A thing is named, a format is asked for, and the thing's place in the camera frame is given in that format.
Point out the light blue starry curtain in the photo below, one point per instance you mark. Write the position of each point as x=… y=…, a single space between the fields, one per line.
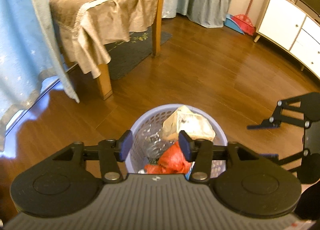
x=29 y=56

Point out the wooden chair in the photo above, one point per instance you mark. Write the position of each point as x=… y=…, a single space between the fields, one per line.
x=104 y=80

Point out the beige tissue pack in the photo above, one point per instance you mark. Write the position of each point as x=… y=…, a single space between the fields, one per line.
x=195 y=125

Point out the blue dustpan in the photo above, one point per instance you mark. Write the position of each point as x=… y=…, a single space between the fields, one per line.
x=232 y=24

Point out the lavender plastic mesh basket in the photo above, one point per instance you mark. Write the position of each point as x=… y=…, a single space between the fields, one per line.
x=153 y=119

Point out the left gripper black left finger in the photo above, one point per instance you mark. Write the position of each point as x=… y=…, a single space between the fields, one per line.
x=112 y=151

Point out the orange plastic bag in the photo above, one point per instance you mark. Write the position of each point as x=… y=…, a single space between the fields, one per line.
x=171 y=162

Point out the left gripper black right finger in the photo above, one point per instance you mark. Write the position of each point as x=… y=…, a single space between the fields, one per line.
x=200 y=152

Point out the red broom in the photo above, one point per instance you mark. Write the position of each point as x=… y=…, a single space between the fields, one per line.
x=243 y=21

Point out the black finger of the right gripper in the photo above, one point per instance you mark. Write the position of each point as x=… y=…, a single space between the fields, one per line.
x=274 y=158
x=277 y=117

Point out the dark floral floor mat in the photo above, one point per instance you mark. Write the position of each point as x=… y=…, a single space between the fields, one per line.
x=125 y=56

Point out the white wooden cabinet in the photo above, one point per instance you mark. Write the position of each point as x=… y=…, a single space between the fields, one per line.
x=293 y=30

